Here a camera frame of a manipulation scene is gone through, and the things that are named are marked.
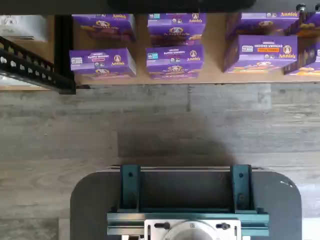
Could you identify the grey robot base cart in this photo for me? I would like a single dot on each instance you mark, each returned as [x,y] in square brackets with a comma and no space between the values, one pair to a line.
[95,200]

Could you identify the xArm robot arm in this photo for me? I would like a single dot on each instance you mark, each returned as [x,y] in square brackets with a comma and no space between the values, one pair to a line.
[190,231]

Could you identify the purple Annie's pasta box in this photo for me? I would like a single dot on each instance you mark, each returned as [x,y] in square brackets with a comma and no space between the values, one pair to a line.
[103,27]
[175,61]
[308,26]
[260,25]
[176,31]
[102,61]
[306,60]

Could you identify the wooden shelf board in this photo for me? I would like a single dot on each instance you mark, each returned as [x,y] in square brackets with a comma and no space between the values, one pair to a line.
[212,78]

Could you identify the purple Annie's box orange label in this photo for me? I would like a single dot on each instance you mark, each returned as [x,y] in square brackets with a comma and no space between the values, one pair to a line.
[260,53]

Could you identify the black perforated shelf brace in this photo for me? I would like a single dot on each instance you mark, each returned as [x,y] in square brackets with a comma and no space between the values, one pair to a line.
[27,66]

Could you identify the silver mounting plate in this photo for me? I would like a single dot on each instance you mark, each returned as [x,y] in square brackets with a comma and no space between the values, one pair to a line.
[152,228]

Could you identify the white appliance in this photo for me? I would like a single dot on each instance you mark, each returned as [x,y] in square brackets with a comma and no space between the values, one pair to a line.
[20,27]

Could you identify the black bolt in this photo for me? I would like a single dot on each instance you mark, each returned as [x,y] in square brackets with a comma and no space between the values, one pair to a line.
[301,7]

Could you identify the teal metal mounting frame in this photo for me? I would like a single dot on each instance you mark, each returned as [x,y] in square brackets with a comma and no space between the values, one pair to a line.
[130,190]

